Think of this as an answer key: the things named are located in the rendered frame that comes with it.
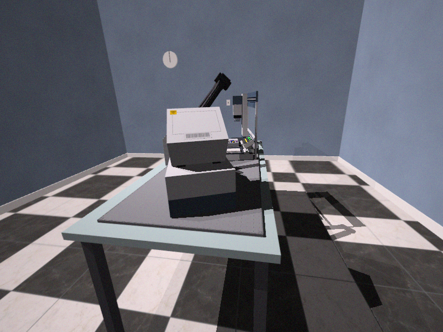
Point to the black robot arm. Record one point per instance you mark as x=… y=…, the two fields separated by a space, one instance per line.
x=221 y=82

